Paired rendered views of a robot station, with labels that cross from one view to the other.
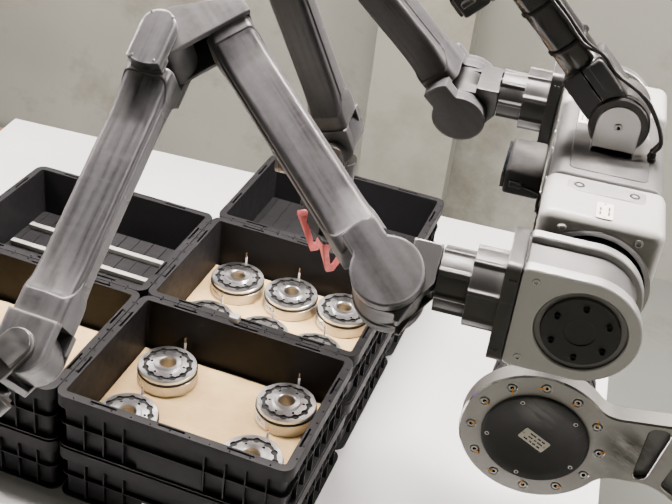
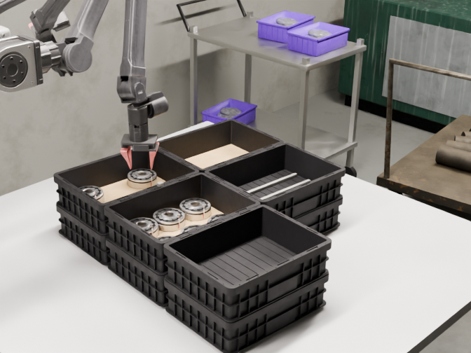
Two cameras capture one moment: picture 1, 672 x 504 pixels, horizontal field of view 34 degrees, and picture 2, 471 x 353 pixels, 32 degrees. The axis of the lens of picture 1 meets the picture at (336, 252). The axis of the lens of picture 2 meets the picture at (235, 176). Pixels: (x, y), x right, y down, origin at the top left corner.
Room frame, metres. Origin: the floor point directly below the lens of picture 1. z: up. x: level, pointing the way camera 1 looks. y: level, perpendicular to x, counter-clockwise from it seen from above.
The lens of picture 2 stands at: (2.98, -1.73, 2.12)
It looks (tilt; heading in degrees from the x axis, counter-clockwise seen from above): 26 degrees down; 122
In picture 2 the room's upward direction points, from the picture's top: 1 degrees clockwise
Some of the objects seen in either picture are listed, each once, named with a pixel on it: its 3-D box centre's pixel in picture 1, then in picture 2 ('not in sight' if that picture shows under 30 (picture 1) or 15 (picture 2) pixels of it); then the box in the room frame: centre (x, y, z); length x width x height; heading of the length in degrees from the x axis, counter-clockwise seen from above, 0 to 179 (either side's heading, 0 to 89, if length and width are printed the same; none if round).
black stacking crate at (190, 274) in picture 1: (277, 308); (183, 222); (1.65, 0.09, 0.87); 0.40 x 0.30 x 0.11; 74
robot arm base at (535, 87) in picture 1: (528, 98); (40, 57); (1.44, -0.24, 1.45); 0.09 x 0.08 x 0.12; 169
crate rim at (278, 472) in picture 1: (210, 380); (127, 176); (1.36, 0.17, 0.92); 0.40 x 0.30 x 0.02; 74
